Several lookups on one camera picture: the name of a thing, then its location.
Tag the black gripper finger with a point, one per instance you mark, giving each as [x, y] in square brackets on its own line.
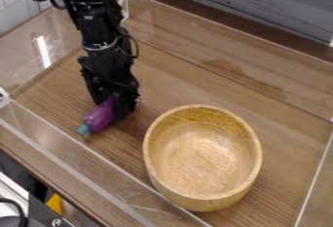
[100, 88]
[126, 102]

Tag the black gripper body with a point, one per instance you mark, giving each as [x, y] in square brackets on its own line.
[112, 66]

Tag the purple toy eggplant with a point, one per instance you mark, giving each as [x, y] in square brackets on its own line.
[100, 117]

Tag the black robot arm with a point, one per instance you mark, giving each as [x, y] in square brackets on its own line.
[97, 19]

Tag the brown wooden bowl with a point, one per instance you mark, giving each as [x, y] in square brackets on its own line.
[203, 155]

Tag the yellow and black equipment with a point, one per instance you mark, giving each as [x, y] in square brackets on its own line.
[50, 211]

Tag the clear acrylic tray wall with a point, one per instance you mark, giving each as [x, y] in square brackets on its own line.
[96, 186]

